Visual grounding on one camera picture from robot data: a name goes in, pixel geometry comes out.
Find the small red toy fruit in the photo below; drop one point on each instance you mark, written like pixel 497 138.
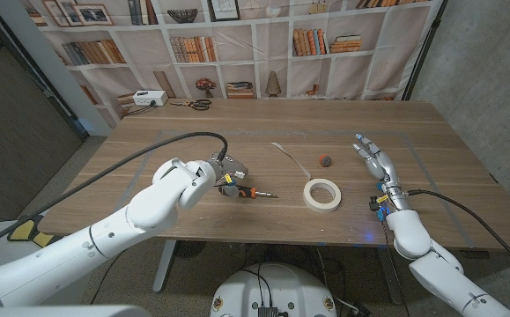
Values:
pixel 325 160

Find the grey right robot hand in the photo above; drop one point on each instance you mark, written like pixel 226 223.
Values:
pixel 384 167

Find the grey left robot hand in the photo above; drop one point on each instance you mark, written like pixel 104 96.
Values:
pixel 230 167

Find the white power strip box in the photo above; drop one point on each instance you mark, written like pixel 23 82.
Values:
pixel 149 98

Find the black backdrop stand pole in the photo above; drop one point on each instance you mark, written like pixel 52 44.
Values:
pixel 426 48

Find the grey table leg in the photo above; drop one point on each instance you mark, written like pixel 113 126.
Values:
pixel 390 273

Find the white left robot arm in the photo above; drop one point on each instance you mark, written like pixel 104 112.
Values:
pixel 105 233

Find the black ribbed round object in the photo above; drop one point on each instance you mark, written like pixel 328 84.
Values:
pixel 190 249

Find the yellow black floor pad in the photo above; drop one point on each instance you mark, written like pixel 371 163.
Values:
pixel 24 229

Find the white masking tape roll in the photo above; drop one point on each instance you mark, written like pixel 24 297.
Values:
pixel 320 207

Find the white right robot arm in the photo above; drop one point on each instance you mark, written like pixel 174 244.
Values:
pixel 439 273

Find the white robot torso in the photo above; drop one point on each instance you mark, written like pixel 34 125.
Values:
pixel 281 286

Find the white table leg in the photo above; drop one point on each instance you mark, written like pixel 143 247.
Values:
pixel 166 264

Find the black orange scissors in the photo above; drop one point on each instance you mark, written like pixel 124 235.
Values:
pixel 199 105

